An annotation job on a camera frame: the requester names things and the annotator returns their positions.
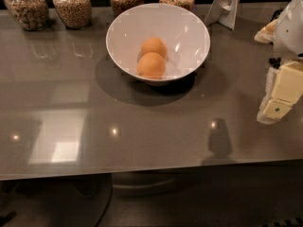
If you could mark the round table pedestal base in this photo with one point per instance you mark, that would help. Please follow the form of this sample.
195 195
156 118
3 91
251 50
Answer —
148 183

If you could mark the white ceramic bowl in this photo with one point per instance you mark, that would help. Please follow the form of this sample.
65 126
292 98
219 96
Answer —
184 34

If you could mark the white folded stand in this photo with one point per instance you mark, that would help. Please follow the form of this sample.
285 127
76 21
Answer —
223 12

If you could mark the far left grain jar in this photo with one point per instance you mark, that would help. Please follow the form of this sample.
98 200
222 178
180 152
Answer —
30 15

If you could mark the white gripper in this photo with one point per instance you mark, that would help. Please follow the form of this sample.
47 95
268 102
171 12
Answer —
291 32

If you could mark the orange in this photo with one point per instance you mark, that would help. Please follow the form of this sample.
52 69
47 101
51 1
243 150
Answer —
151 66
155 45

